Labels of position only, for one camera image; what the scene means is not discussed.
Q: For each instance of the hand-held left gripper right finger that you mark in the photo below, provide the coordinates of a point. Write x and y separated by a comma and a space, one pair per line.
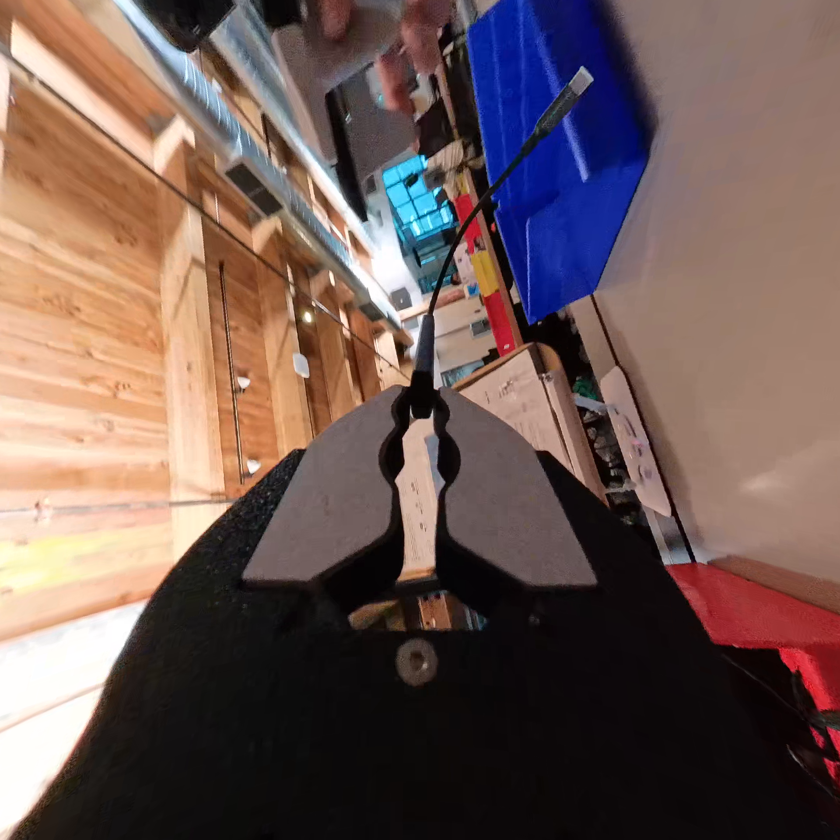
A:
518, 512

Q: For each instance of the silver ventilation duct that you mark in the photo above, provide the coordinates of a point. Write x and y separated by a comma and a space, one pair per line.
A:
262, 164

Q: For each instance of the white sheet with clear stand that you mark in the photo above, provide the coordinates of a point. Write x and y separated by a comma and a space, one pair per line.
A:
633, 426

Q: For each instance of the wooden board with paper sign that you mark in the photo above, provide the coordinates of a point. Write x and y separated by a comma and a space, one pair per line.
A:
518, 400

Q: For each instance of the grey desk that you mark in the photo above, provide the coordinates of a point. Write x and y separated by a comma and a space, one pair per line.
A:
754, 295

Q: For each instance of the red box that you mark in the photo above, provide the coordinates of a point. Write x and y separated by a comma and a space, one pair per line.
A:
504, 323

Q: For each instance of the yellow box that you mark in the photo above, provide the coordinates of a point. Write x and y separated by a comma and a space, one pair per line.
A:
485, 274

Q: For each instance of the red plastic bin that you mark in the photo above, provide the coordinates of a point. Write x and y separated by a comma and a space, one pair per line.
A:
741, 610

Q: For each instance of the blue plastic bin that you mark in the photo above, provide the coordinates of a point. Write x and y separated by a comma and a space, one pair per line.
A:
558, 197

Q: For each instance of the white wall device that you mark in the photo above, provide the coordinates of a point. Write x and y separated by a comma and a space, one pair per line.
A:
300, 365

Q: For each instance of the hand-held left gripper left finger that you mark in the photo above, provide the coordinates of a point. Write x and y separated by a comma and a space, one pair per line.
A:
328, 499

